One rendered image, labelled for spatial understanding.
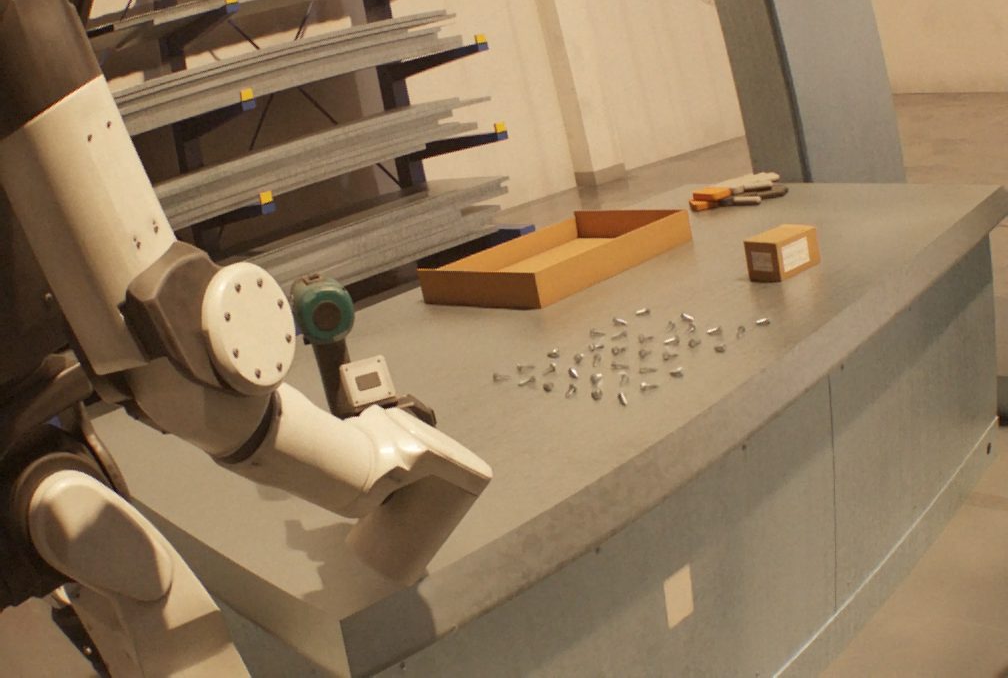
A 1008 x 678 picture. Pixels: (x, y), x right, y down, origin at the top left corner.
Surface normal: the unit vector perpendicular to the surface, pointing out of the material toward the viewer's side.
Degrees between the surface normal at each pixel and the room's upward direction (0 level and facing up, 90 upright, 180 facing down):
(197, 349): 83
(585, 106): 90
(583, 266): 90
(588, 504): 67
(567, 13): 90
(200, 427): 113
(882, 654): 0
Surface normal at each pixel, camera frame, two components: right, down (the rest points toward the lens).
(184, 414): -0.36, 0.48
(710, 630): 0.66, 0.04
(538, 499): -0.20, -0.95
